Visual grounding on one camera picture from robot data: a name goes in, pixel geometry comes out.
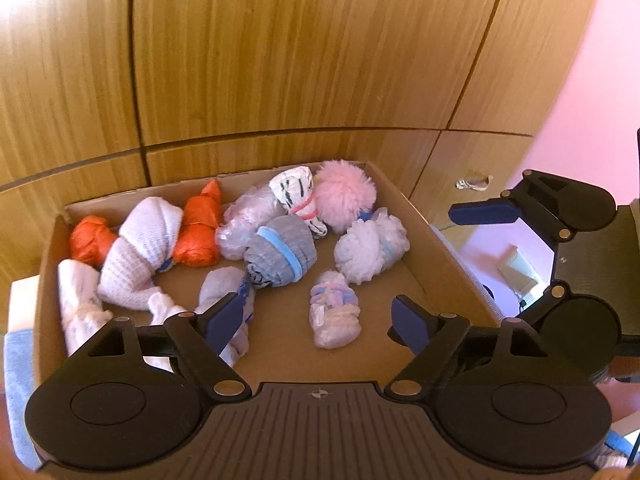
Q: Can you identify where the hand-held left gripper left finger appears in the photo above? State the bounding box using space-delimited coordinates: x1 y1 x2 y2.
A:
65 291 251 403

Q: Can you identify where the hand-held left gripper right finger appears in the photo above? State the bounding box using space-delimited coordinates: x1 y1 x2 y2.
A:
384 295 568 403

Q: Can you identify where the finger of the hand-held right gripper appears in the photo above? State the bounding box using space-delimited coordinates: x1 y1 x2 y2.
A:
448 170 573 241
520 282 571 318

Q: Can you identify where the white sock roll blue band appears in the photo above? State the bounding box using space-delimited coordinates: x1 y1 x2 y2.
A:
192 266 257 367

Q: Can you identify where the cardboard box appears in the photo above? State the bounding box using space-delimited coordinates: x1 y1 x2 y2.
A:
32 160 503 396

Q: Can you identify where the white blue small sock roll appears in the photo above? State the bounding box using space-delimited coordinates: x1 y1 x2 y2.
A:
309 270 362 350

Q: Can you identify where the orange bundle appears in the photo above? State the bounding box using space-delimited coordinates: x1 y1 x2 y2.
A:
69 215 121 267
172 178 222 268

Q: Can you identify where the white fluffy teal bundle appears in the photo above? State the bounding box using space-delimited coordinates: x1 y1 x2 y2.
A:
334 208 412 283

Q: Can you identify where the grey sock roll blue band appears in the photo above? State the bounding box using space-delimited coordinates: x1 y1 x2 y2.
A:
243 215 318 291

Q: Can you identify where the pale lavender sock roll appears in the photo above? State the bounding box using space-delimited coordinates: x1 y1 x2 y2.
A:
214 183 281 261

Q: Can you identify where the white knit sock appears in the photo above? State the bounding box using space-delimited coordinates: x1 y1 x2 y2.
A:
96 196 185 309

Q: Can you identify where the pink fluffy ball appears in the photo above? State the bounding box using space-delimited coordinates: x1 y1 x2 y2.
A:
312 160 377 235

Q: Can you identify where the white green striped bundle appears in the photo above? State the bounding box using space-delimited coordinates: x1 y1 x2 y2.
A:
268 165 328 237

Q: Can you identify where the large white cloth roll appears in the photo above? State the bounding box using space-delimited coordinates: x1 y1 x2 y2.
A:
57 259 115 356

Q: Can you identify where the white table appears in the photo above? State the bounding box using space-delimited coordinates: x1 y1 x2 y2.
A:
7 274 43 333

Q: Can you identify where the blue towel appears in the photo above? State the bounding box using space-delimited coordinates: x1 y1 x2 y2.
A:
2 330 43 471

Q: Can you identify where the metal wardrobe handle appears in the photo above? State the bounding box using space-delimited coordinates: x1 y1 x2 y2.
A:
456 175 494 192

